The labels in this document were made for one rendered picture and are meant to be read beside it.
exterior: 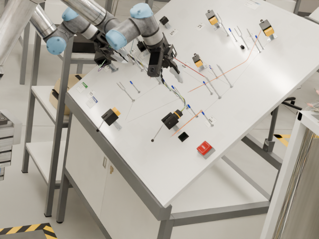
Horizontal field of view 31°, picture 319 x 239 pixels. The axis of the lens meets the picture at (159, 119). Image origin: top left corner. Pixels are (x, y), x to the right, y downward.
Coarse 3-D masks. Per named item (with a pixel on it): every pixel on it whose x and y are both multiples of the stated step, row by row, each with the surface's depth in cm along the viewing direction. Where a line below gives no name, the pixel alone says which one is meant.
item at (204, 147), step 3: (204, 141) 232; (201, 144) 232; (204, 144) 231; (207, 144) 230; (198, 147) 231; (201, 147) 230; (204, 147) 230; (207, 147) 229; (210, 147) 228; (198, 150) 230; (201, 150) 229; (204, 150) 228; (207, 150) 228; (201, 153) 228; (204, 153) 228
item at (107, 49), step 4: (100, 32) 244; (96, 36) 244; (100, 36) 245; (104, 36) 248; (92, 40) 247; (96, 40) 250; (100, 40) 247; (104, 40) 248; (100, 44) 252; (104, 44) 248; (108, 44) 247; (100, 48) 251; (104, 48) 248; (108, 48) 249; (112, 48) 249; (104, 52) 252; (108, 52) 253; (112, 52) 248
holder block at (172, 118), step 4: (168, 116) 245; (172, 116) 243; (164, 120) 245; (168, 120) 243; (172, 120) 243; (176, 120) 244; (164, 124) 246; (168, 124) 243; (172, 124) 244; (168, 128) 244
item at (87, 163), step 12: (72, 120) 321; (72, 132) 322; (84, 132) 305; (72, 144) 323; (84, 144) 306; (96, 144) 292; (72, 156) 323; (84, 156) 307; (96, 156) 292; (72, 168) 324; (84, 168) 307; (96, 168) 293; (84, 180) 308; (96, 180) 293; (84, 192) 308; (96, 192) 294; (96, 204) 294
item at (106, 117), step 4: (108, 112) 268; (112, 112) 266; (104, 116) 267; (108, 116) 266; (112, 116) 266; (116, 116) 267; (104, 120) 265; (108, 120) 266; (112, 120) 267; (108, 124) 267; (116, 124) 271; (116, 128) 273; (120, 128) 271
